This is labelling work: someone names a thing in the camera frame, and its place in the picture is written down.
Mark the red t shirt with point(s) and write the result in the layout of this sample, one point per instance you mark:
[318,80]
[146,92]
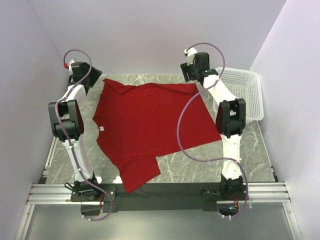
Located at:
[137,124]

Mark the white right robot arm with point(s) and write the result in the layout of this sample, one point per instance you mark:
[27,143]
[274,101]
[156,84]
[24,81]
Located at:
[230,119]

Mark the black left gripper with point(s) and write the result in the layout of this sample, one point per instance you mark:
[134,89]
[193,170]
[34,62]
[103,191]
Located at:
[95,73]

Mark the white plastic basket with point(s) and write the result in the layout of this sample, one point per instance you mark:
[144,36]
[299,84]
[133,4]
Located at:
[246,85]

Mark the aluminium frame rail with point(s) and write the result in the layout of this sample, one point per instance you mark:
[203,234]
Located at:
[49,194]

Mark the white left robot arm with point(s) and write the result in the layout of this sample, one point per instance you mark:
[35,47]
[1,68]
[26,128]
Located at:
[68,126]

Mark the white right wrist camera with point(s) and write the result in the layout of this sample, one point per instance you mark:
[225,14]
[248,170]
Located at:
[190,54]

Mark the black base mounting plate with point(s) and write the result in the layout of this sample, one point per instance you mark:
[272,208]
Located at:
[163,196]

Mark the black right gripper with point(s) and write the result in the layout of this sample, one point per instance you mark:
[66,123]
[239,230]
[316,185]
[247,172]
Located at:
[185,68]

